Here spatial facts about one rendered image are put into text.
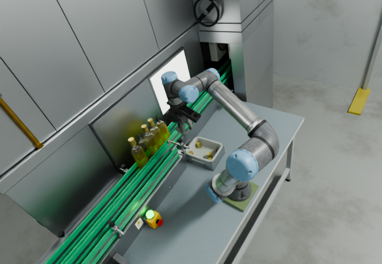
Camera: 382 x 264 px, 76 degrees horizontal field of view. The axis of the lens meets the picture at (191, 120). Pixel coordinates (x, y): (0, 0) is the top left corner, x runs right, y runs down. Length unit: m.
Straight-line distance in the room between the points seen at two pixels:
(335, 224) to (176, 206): 1.33
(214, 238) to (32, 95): 1.11
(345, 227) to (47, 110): 2.18
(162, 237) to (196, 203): 0.27
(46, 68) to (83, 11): 0.32
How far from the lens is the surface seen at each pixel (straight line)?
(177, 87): 1.05
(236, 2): 1.85
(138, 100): 1.58
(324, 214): 2.39
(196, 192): 1.58
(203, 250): 1.42
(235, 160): 0.91
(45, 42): 1.26
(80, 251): 1.43
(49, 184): 1.42
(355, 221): 2.42
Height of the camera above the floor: 2.05
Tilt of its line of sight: 39 degrees down
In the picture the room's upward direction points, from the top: 15 degrees counter-clockwise
